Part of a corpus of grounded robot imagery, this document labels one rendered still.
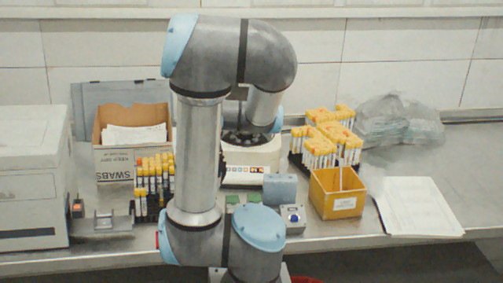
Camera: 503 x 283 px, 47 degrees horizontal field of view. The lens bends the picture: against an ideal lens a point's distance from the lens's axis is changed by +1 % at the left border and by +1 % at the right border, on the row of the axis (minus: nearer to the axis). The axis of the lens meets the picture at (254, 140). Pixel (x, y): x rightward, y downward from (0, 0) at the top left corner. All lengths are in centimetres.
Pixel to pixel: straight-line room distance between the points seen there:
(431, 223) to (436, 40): 78
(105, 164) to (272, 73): 93
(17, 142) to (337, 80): 118
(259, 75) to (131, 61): 109
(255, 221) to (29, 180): 61
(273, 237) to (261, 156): 68
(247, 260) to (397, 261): 147
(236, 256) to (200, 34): 47
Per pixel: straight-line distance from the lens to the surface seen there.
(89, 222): 166
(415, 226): 176
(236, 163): 184
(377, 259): 259
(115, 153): 181
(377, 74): 224
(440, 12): 220
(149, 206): 172
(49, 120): 162
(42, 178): 152
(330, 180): 182
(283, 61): 102
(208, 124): 106
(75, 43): 203
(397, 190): 190
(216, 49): 98
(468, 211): 192
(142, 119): 206
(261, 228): 118
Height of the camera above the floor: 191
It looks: 29 degrees down
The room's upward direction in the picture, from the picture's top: 3 degrees clockwise
